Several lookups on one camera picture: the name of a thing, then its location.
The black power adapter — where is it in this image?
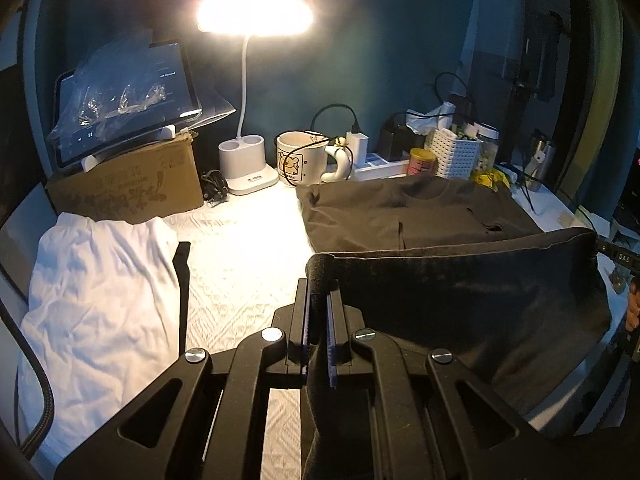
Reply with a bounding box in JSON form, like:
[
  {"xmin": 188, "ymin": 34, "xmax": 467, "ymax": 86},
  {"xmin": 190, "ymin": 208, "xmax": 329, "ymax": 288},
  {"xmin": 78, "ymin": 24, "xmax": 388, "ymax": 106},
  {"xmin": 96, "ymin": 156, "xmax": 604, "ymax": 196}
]
[{"xmin": 376, "ymin": 120, "xmax": 424, "ymax": 162}]

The tablet in plastic bag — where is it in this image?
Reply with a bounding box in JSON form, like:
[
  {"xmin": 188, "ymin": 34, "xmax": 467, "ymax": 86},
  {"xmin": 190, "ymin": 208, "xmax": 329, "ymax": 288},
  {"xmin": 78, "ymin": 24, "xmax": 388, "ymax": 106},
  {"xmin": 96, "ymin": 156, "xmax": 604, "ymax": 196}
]
[{"xmin": 47, "ymin": 30, "xmax": 235, "ymax": 174}]

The black braided cable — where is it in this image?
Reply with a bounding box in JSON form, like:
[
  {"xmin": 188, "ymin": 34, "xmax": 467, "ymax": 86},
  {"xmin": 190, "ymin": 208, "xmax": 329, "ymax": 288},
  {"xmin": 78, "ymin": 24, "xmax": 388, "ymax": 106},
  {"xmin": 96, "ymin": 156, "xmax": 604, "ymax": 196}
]
[{"xmin": 0, "ymin": 299, "xmax": 56, "ymax": 461}]

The white cartoon mug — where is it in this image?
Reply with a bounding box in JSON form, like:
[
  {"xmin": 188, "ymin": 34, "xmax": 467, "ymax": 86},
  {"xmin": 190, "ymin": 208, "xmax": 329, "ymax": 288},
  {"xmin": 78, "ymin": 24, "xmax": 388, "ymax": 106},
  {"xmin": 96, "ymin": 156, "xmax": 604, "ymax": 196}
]
[{"xmin": 276, "ymin": 130, "xmax": 354, "ymax": 186}]

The white tissue paper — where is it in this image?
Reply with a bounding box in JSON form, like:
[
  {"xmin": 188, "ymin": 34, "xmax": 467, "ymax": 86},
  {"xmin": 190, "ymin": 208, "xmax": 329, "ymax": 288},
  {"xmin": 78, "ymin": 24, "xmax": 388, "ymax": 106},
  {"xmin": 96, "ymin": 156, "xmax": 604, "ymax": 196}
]
[{"xmin": 405, "ymin": 101, "xmax": 456, "ymax": 136}]

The red and yellow can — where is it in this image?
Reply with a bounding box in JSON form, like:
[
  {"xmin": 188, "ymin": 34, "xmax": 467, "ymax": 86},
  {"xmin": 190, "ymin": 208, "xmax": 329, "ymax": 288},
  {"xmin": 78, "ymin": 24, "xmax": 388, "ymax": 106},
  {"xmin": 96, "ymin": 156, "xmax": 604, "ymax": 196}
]
[{"xmin": 407, "ymin": 148, "xmax": 437, "ymax": 176}]

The white power strip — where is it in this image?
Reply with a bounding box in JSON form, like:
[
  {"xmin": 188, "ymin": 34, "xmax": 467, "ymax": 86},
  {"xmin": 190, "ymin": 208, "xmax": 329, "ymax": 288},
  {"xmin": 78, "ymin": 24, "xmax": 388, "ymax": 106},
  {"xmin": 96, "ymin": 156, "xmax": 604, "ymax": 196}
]
[{"xmin": 352, "ymin": 153, "xmax": 409, "ymax": 181}]

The cardboard box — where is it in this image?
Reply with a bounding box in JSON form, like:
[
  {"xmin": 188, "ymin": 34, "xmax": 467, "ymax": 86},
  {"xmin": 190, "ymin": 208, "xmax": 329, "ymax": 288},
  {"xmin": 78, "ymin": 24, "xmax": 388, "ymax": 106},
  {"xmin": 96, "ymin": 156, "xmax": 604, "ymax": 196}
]
[{"xmin": 46, "ymin": 132, "xmax": 204, "ymax": 224}]

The stainless steel tumbler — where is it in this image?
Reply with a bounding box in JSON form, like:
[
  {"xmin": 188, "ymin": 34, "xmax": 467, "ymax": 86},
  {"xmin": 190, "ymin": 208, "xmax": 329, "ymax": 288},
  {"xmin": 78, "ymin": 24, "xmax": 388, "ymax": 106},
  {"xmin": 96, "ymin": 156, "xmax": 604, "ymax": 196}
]
[{"xmin": 525, "ymin": 129, "xmax": 555, "ymax": 192}]

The white t-shirt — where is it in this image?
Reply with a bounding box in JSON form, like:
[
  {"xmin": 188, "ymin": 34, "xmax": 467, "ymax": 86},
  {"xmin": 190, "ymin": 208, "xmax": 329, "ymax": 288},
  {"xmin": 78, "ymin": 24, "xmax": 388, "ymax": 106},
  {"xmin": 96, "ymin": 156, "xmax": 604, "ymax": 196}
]
[{"xmin": 21, "ymin": 214, "xmax": 180, "ymax": 465}]

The glass jar white lid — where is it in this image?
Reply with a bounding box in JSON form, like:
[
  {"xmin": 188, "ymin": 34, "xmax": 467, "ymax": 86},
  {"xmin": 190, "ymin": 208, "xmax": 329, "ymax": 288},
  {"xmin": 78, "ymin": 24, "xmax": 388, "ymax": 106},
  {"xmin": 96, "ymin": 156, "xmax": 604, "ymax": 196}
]
[{"xmin": 474, "ymin": 122, "xmax": 499, "ymax": 171}]

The white perforated plastic basket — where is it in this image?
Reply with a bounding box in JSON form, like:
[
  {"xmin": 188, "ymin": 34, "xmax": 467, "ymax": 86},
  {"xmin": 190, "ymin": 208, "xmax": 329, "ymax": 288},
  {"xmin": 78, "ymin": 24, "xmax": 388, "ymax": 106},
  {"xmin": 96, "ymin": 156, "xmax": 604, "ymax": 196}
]
[{"xmin": 425, "ymin": 129, "xmax": 480, "ymax": 180}]

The white usb charger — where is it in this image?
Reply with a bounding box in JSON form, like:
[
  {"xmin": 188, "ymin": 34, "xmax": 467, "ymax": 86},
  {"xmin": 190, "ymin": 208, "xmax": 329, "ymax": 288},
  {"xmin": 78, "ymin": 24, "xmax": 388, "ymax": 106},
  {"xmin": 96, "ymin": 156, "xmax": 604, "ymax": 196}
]
[{"xmin": 346, "ymin": 131, "xmax": 369, "ymax": 167}]

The person right hand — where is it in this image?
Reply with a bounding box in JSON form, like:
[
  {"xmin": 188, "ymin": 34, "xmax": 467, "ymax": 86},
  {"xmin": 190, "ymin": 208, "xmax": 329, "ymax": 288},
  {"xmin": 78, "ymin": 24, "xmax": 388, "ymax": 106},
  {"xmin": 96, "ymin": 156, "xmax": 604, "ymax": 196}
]
[{"xmin": 625, "ymin": 278, "xmax": 640, "ymax": 333}]

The white desk lamp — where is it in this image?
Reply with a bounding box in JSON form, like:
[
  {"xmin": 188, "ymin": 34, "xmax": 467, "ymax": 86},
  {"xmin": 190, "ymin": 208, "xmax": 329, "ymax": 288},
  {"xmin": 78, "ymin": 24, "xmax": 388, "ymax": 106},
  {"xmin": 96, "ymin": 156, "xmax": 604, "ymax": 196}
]
[{"xmin": 194, "ymin": 0, "xmax": 317, "ymax": 196}]

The dark grey t-shirt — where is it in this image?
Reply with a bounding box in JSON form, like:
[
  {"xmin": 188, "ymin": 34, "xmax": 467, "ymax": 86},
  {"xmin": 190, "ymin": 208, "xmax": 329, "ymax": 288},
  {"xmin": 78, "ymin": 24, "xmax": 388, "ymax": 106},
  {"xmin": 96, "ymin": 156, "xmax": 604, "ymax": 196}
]
[{"xmin": 295, "ymin": 173, "xmax": 614, "ymax": 480}]

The black charging cable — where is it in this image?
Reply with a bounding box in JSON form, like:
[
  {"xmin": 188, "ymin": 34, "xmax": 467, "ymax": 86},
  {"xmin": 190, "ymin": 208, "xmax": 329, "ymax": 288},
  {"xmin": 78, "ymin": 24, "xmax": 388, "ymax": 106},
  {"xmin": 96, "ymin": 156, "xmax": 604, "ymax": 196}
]
[{"xmin": 282, "ymin": 103, "xmax": 362, "ymax": 187}]

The yellow crumpled wrapper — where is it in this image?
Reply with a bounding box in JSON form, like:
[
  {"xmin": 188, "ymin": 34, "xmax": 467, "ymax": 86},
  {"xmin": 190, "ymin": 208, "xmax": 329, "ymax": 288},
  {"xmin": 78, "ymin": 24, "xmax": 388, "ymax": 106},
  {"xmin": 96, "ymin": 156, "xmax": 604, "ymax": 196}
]
[{"xmin": 471, "ymin": 168, "xmax": 511, "ymax": 192}]

